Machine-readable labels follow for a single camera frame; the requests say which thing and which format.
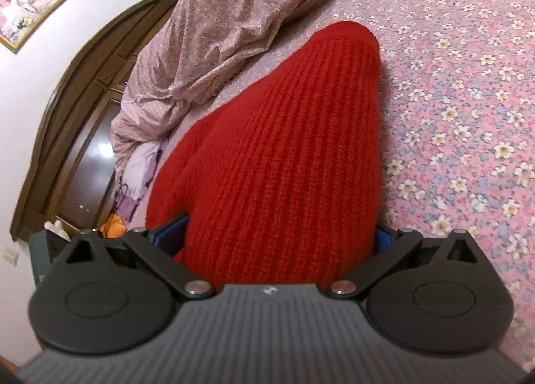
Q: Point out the framed wall picture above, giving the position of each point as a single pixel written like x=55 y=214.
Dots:
x=29 y=8

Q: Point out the orange plush toy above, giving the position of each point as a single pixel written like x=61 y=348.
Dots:
x=113 y=227

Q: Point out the white plush toy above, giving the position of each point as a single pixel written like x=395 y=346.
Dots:
x=57 y=230

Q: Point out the wooden headboard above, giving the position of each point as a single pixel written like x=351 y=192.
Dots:
x=83 y=125

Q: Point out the purple pillow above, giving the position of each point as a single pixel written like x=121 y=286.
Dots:
x=140 y=162

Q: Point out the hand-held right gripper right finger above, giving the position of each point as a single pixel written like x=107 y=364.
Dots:
x=382 y=240

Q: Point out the red knitted cardigan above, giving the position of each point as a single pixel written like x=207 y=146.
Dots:
x=284 y=150

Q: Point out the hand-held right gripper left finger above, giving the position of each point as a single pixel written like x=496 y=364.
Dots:
x=169 y=235

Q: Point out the pink floral duvet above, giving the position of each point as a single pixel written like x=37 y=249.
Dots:
x=217 y=24

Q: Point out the floral bed sheet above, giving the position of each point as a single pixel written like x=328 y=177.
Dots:
x=459 y=95

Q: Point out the white wall socket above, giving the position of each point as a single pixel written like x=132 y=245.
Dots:
x=11 y=256

